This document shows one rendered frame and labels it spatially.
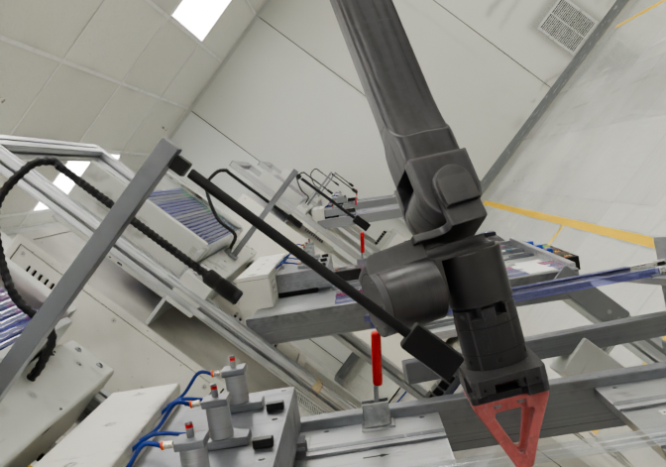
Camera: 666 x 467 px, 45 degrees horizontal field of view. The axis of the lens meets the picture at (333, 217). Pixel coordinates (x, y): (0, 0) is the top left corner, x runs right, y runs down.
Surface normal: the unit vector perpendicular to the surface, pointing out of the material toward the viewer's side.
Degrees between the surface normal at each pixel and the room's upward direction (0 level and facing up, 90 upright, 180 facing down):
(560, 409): 90
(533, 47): 90
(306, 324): 90
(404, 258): 80
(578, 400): 90
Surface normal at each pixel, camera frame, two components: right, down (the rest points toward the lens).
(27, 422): 0.59, -0.80
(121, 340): -0.03, 0.06
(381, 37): 0.07, -0.42
